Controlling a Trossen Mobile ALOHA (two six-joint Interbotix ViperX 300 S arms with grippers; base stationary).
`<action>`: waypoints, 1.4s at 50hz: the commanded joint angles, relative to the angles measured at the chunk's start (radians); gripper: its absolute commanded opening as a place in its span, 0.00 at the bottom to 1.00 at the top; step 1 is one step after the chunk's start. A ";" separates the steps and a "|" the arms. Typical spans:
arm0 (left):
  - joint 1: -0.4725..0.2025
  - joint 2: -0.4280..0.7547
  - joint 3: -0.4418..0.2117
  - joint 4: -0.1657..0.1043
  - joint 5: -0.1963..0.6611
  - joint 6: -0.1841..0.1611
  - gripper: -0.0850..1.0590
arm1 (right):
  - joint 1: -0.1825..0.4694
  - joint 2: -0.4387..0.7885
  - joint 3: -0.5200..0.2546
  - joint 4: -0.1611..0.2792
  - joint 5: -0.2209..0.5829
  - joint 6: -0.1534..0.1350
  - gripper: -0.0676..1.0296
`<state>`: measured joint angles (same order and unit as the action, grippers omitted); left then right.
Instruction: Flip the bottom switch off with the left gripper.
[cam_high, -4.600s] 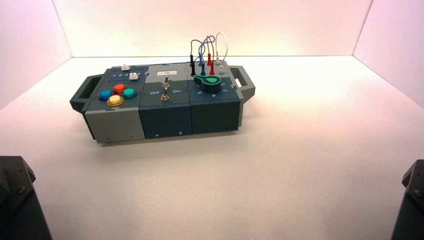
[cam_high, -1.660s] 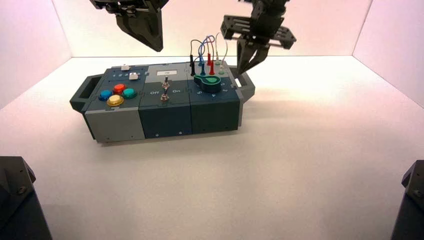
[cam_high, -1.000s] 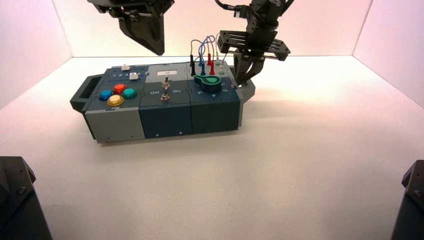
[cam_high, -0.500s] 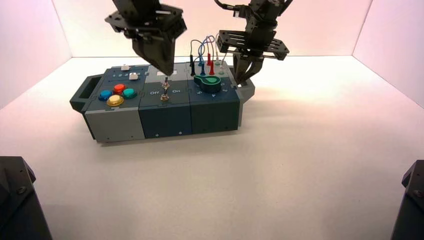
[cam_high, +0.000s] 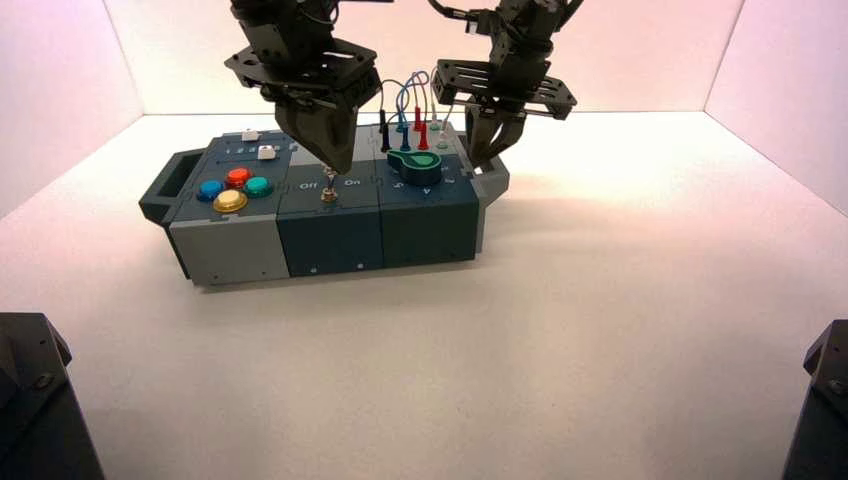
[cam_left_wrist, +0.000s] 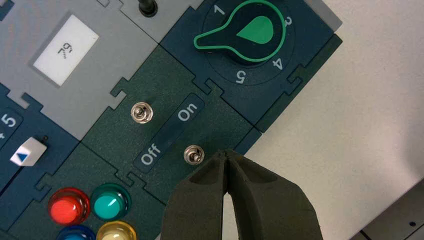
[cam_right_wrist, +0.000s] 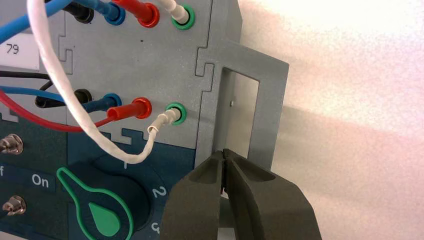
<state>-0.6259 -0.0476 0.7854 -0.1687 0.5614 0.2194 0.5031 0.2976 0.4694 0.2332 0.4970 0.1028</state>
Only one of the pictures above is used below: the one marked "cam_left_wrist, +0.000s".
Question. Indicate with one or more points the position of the white slider knob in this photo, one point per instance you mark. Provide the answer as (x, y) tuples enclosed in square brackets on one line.
[(28, 151)]

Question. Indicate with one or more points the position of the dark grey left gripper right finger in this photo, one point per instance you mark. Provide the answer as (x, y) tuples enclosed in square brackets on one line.
[(271, 212)]

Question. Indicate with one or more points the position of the green round push button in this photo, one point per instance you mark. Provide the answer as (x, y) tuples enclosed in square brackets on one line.
[(110, 202)]

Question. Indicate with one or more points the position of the metal toggle switch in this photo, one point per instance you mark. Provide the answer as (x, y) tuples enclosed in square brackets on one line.
[(141, 112), (193, 154)]

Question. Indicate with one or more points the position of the blue round push button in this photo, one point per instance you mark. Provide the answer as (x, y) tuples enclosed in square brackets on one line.
[(76, 234)]

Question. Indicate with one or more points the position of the green outlined rotary knob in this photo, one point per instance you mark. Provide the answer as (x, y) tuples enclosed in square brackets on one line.
[(251, 33)]

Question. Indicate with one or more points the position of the red round push button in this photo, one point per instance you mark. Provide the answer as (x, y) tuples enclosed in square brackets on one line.
[(68, 208)]

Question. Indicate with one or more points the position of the blue grey control box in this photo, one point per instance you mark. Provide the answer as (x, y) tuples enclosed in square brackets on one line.
[(165, 76)]

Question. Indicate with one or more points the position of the yellow round push button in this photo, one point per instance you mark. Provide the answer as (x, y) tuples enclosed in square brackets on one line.
[(116, 233)]

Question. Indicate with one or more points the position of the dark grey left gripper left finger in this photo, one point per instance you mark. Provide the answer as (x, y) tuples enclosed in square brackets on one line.
[(195, 212)]

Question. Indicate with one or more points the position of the white display screen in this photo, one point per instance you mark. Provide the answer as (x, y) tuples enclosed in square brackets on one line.
[(64, 49)]

